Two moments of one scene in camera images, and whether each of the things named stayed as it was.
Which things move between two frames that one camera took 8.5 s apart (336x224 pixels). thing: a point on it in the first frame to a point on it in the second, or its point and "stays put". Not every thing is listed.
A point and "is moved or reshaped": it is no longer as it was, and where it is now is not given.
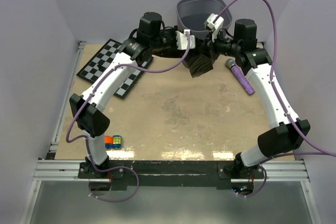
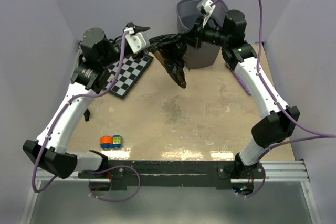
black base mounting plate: [171, 174] stays put
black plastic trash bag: [197, 60] is moved or reshaped
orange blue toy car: [113, 141] stays put
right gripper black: [213, 49] to [196, 35]
